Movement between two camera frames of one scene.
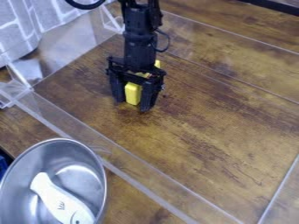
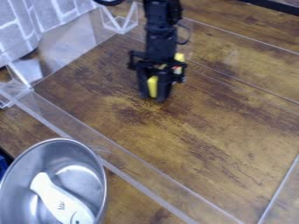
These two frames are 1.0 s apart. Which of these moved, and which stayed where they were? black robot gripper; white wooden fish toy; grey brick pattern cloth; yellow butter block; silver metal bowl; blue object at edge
Moved: black robot gripper; yellow butter block
Stayed: blue object at edge; white wooden fish toy; grey brick pattern cloth; silver metal bowl
